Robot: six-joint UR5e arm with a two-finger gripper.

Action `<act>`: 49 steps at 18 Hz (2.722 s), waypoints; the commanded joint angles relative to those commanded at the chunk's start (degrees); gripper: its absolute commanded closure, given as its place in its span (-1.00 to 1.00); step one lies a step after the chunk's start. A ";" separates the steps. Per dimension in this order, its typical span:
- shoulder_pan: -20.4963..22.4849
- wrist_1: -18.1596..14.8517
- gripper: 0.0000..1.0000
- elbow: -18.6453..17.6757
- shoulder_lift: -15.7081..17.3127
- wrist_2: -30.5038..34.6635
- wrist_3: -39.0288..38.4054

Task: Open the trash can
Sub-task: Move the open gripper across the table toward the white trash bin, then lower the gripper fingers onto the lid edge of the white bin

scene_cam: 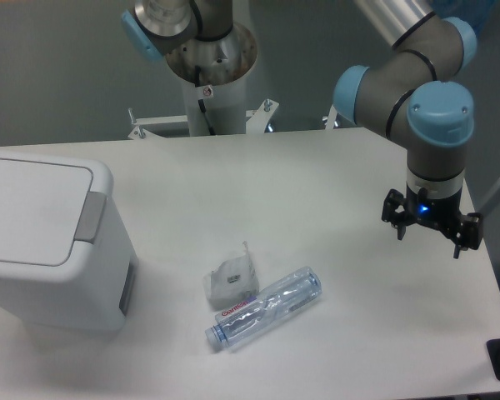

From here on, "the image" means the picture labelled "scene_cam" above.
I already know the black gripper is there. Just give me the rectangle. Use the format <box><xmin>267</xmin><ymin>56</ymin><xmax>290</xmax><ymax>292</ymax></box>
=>
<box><xmin>382</xmin><ymin>168</ymin><xmax>483</xmax><ymax>259</ymax></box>

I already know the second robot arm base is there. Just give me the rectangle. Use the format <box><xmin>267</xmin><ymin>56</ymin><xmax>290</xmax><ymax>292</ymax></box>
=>
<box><xmin>120</xmin><ymin>0</ymin><xmax>233</xmax><ymax>62</ymax></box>

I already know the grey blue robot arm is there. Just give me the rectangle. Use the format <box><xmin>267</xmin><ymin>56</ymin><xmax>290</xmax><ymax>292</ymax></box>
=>
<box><xmin>333</xmin><ymin>1</ymin><xmax>483</xmax><ymax>253</ymax></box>

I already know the white plastic trash can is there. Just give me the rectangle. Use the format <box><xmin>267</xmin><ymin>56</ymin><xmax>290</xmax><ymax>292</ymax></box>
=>
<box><xmin>0</xmin><ymin>150</ymin><xmax>136</xmax><ymax>330</ymax></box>

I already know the white trash can lid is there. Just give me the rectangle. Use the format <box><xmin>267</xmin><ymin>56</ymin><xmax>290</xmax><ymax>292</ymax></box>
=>
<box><xmin>0</xmin><ymin>151</ymin><xmax>113</xmax><ymax>267</ymax></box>

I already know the crumpled white plastic wrapper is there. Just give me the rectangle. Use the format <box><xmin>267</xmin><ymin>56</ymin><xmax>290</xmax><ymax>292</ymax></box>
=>
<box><xmin>202</xmin><ymin>241</ymin><xmax>260</xmax><ymax>311</ymax></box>

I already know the clear empty plastic bottle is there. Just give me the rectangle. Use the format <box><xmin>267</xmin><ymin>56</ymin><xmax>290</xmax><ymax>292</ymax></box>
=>
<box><xmin>205</xmin><ymin>267</ymin><xmax>322</xmax><ymax>352</ymax></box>

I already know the white metal base frame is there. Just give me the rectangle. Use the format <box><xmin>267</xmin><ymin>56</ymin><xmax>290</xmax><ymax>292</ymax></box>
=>
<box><xmin>127</xmin><ymin>98</ymin><xmax>279</xmax><ymax>140</ymax></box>

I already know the black cable on pedestal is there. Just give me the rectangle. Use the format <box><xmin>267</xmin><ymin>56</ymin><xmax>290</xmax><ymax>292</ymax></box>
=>
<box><xmin>193</xmin><ymin>65</ymin><xmax>218</xmax><ymax>137</ymax></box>

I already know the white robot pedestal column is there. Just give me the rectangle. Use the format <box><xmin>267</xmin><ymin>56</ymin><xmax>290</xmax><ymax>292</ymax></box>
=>
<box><xmin>165</xmin><ymin>22</ymin><xmax>258</xmax><ymax>122</ymax></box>

